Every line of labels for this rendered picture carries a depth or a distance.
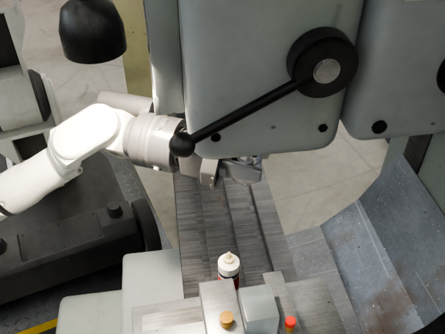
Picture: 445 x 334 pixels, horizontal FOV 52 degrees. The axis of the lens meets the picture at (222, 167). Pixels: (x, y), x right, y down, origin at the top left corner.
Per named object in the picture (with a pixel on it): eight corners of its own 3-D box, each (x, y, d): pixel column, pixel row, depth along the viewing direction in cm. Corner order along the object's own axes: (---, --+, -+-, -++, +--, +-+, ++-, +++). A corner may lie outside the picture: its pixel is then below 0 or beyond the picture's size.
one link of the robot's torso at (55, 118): (12, 171, 157) (-36, 74, 117) (71, 156, 163) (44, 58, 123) (22, 209, 150) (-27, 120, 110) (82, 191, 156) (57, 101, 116)
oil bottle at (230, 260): (219, 297, 88) (219, 262, 81) (216, 279, 91) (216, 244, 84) (240, 295, 89) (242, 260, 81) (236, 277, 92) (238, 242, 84)
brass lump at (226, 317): (220, 330, 71) (220, 324, 70) (218, 317, 73) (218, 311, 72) (234, 327, 72) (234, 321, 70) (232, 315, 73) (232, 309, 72)
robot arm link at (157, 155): (214, 158, 63) (135, 142, 66) (214, 207, 69) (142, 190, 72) (238, 109, 72) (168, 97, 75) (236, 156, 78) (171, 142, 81)
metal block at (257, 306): (245, 341, 73) (246, 321, 69) (238, 308, 77) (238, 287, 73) (277, 336, 73) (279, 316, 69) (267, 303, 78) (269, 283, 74)
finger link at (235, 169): (261, 181, 69) (222, 173, 70) (262, 166, 67) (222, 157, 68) (258, 188, 68) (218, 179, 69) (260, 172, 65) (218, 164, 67)
